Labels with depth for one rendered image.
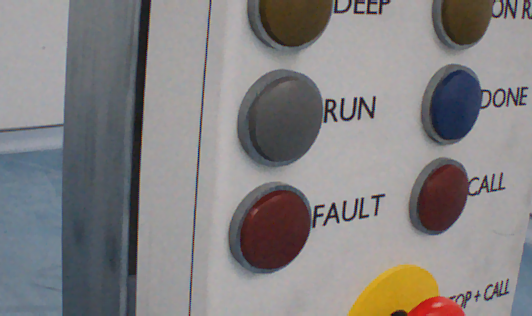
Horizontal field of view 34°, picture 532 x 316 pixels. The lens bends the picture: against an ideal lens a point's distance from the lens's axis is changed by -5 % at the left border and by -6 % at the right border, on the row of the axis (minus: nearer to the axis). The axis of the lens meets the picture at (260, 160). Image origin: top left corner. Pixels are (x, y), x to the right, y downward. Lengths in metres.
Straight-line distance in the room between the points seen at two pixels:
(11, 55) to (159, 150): 3.75
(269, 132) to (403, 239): 0.09
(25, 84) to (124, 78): 3.78
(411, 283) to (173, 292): 0.09
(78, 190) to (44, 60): 3.75
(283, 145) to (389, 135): 0.05
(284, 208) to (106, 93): 0.09
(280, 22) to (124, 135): 0.09
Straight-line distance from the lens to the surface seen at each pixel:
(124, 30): 0.32
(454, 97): 0.32
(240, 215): 0.28
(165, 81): 0.30
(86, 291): 0.38
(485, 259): 0.38
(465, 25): 0.32
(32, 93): 4.12
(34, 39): 4.08
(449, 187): 0.34
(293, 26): 0.27
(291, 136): 0.28
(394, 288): 0.34
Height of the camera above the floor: 1.15
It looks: 16 degrees down
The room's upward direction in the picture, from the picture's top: 5 degrees clockwise
